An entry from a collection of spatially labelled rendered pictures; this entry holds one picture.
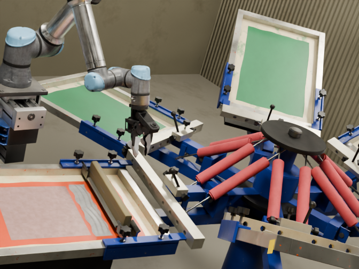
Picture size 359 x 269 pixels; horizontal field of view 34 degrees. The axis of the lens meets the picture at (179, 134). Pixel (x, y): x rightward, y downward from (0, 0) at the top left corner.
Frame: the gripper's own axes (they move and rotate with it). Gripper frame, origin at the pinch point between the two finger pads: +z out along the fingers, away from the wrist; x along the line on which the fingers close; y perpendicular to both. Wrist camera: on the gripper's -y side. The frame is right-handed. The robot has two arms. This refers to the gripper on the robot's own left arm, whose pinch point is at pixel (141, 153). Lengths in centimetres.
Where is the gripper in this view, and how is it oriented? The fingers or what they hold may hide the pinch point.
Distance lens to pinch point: 241.0
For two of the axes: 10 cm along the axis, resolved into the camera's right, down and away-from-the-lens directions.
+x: -7.7, 1.4, -6.3
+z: -0.4, 9.6, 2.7
